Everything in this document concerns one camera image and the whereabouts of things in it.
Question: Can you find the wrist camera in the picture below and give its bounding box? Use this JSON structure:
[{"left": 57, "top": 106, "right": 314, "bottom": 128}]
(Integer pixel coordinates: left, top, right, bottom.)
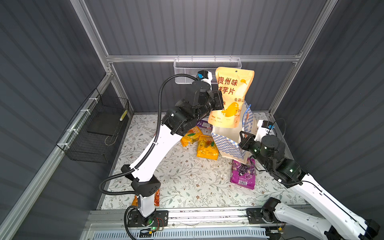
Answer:
[
  {"left": 256, "top": 120, "right": 275, "bottom": 142},
  {"left": 197, "top": 70, "right": 213, "bottom": 84}
]

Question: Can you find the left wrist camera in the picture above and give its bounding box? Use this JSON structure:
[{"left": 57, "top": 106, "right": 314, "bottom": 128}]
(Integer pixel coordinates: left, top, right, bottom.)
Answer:
[{"left": 197, "top": 70, "right": 213, "bottom": 84}]

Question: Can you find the yellow tag in basket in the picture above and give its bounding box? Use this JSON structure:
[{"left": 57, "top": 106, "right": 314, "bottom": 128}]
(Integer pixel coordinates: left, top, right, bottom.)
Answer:
[{"left": 120, "top": 110, "right": 128, "bottom": 122}]

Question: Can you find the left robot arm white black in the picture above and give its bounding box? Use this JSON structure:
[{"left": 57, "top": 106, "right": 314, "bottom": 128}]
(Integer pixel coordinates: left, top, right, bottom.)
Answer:
[{"left": 122, "top": 81, "right": 224, "bottom": 219}]

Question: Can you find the yellow snack bag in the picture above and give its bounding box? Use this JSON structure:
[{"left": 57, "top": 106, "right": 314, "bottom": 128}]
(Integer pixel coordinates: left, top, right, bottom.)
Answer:
[
  {"left": 181, "top": 126, "right": 203, "bottom": 147},
  {"left": 197, "top": 135, "right": 219, "bottom": 161}
]

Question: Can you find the large orange chips bag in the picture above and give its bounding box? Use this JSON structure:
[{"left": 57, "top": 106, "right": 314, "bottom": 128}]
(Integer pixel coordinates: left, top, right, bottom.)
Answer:
[{"left": 208, "top": 67, "right": 255, "bottom": 128}]

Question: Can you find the small purple snack bag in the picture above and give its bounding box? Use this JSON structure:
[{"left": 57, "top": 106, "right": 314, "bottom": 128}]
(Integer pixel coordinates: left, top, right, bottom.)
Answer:
[{"left": 197, "top": 120, "right": 213, "bottom": 131}]

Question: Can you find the floral table cloth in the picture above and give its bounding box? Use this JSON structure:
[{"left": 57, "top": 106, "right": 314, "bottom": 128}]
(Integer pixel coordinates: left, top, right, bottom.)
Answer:
[{"left": 99, "top": 114, "right": 307, "bottom": 210}]

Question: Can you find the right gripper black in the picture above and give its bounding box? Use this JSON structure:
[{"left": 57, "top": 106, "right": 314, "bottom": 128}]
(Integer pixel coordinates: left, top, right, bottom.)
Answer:
[{"left": 238, "top": 129, "right": 270, "bottom": 171}]

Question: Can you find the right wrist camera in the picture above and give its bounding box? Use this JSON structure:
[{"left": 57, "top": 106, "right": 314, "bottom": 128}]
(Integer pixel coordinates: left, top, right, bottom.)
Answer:
[{"left": 256, "top": 120, "right": 275, "bottom": 142}]

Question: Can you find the white wire wall basket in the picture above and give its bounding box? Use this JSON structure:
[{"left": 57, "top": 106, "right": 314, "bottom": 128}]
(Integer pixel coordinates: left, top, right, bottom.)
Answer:
[{"left": 173, "top": 57, "right": 242, "bottom": 82}]

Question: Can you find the black wire side basket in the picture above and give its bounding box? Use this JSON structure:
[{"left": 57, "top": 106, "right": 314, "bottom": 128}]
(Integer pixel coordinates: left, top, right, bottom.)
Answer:
[{"left": 57, "top": 90, "right": 129, "bottom": 164}]

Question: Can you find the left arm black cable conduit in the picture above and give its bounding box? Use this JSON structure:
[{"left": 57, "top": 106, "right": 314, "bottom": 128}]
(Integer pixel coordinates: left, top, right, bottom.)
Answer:
[{"left": 98, "top": 73, "right": 199, "bottom": 240}]

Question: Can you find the blue checkered paper bag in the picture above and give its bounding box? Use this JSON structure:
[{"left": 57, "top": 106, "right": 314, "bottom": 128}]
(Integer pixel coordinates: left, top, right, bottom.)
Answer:
[{"left": 211, "top": 103, "right": 257, "bottom": 164}]

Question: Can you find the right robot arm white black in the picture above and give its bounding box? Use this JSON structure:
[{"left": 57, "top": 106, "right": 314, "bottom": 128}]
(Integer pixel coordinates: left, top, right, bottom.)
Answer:
[{"left": 239, "top": 131, "right": 381, "bottom": 240}]

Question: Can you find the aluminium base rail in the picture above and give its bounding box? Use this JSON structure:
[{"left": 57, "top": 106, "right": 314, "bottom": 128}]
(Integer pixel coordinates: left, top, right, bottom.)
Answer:
[{"left": 80, "top": 206, "right": 340, "bottom": 240}]

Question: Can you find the orange red snack bag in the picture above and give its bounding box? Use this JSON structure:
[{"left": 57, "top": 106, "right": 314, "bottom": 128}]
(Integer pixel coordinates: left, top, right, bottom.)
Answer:
[{"left": 132, "top": 190, "right": 160, "bottom": 207}]

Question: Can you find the large purple snack bag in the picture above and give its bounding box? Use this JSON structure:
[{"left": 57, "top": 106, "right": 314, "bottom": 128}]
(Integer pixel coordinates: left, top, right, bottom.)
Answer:
[{"left": 230, "top": 158, "right": 256, "bottom": 190}]

